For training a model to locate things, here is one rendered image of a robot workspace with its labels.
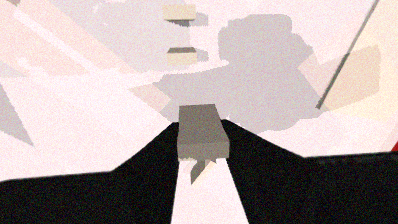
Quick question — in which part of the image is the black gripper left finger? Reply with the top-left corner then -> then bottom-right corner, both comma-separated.
0,122 -> 180,224

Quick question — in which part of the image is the red domino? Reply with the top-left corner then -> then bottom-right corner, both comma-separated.
391,141 -> 398,151

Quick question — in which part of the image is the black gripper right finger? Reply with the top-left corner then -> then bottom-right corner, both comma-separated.
221,119 -> 398,224

